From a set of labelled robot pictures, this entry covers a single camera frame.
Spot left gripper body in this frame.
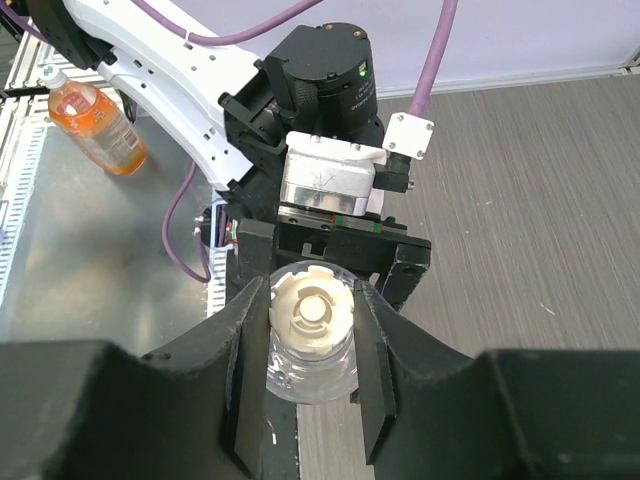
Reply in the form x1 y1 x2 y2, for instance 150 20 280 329
265 207 431 280

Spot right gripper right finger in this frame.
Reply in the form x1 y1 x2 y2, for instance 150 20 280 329
354 282 639 479

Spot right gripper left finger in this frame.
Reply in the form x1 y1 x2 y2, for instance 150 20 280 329
1 277 270 479

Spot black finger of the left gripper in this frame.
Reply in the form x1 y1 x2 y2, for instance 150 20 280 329
375 242 431 311

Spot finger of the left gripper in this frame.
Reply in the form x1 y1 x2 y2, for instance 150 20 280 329
225 219 275 303

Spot white bottle cap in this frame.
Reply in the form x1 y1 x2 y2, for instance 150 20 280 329
269 264 354 358

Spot clear bottle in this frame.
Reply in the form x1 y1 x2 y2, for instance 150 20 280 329
266 261 358 405

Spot orange drink bottle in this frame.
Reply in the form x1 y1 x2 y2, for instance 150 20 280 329
40 65 147 176

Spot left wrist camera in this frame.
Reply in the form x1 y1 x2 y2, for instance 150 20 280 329
280 131 387 217

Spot white cable duct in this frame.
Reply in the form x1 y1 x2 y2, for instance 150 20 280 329
1 35 48 310

